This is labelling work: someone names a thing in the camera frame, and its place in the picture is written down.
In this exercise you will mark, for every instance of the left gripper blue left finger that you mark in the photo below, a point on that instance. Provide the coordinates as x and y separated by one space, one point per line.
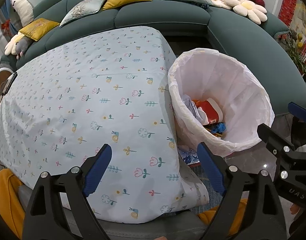
94 168

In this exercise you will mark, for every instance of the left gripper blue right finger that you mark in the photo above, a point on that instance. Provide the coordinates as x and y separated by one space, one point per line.
212 171

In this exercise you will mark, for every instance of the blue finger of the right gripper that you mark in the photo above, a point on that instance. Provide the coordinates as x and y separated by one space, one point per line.
297 111

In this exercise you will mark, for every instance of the orange snack wrapper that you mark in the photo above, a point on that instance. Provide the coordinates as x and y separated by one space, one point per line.
216 129

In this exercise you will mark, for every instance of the red white paper cup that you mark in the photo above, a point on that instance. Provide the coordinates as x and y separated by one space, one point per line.
209 112

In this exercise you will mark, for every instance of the white paper towel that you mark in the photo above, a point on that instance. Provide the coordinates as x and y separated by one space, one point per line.
191 107

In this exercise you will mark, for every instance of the white trash bin with liner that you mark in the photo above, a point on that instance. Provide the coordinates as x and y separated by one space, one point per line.
206 73

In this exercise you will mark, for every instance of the potted plant with flowers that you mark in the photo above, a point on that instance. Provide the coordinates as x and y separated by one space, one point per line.
295 46

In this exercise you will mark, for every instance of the floral light blue tablecloth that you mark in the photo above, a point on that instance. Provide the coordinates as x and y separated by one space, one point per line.
107 88

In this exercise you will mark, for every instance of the yellow cloth below table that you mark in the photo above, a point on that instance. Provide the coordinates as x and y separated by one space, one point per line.
11 209

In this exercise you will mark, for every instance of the daisy pillow lower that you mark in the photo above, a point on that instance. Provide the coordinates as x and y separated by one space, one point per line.
254 12

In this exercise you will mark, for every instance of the dark green sectional sofa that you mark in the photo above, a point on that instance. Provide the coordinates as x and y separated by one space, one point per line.
254 45

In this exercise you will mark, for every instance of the white grey plush toy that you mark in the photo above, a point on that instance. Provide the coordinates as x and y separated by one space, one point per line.
22 15

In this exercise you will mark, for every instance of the yellow cushion far left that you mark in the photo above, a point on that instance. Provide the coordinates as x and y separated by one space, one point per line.
38 28

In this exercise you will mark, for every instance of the grey embroidered cushion left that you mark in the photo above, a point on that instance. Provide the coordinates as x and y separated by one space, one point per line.
82 9

